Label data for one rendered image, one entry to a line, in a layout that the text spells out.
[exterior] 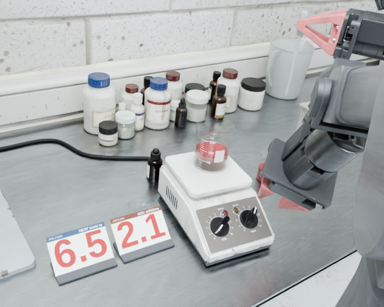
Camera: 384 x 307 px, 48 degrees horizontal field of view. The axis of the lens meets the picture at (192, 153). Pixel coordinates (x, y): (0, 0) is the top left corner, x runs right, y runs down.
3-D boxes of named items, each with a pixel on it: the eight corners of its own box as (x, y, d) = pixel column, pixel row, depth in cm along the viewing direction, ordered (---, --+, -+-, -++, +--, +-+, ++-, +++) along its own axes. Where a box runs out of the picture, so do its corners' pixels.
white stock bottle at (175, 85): (181, 114, 112) (184, 78, 106) (160, 112, 111) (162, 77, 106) (179, 105, 116) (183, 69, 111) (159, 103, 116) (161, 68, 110)
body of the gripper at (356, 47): (348, 19, 65) (399, 30, 63) (355, 8, 74) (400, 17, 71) (336, 61, 69) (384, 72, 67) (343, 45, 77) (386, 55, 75)
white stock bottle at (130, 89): (121, 122, 105) (122, 89, 100) (120, 113, 109) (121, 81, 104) (141, 122, 106) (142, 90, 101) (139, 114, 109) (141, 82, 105)
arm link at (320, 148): (302, 123, 56) (331, 91, 51) (340, 137, 57) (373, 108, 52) (298, 167, 53) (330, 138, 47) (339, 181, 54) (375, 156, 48)
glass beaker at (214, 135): (232, 163, 79) (240, 122, 74) (219, 180, 73) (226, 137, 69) (197, 151, 81) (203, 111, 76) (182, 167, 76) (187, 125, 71)
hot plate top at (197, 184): (254, 186, 74) (255, 181, 74) (191, 200, 69) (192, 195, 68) (220, 150, 83) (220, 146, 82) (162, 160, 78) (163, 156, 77)
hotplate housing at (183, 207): (273, 248, 73) (283, 212, 69) (205, 270, 67) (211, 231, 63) (211, 176, 89) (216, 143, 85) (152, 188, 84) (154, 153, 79)
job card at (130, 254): (174, 246, 71) (177, 226, 69) (124, 263, 67) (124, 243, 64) (158, 223, 75) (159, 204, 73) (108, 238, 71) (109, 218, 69)
